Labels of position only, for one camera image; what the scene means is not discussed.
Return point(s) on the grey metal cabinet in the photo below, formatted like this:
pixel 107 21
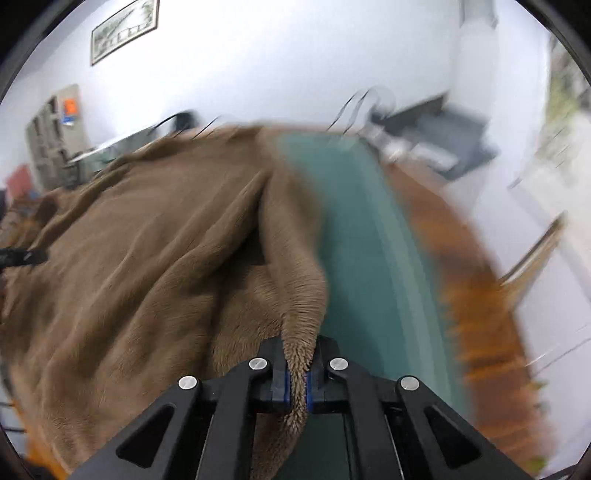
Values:
pixel 51 134

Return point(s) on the brown fleece garment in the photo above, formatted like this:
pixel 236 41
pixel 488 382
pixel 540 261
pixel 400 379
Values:
pixel 138 258

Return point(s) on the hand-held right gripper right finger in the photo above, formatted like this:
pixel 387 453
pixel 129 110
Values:
pixel 316 387

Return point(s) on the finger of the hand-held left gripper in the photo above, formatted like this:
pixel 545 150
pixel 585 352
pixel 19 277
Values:
pixel 18 257

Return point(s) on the green table mat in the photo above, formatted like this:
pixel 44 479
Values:
pixel 364 258

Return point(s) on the framed wall picture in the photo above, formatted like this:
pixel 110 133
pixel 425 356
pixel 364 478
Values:
pixel 122 30

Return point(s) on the glass top table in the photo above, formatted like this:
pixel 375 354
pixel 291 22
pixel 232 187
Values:
pixel 115 141

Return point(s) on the orange and blue packet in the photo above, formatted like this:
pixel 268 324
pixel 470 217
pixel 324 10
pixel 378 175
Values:
pixel 70 108

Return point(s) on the red board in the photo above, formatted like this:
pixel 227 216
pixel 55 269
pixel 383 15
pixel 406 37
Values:
pixel 18 180

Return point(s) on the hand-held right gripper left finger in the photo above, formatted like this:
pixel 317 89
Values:
pixel 281 387

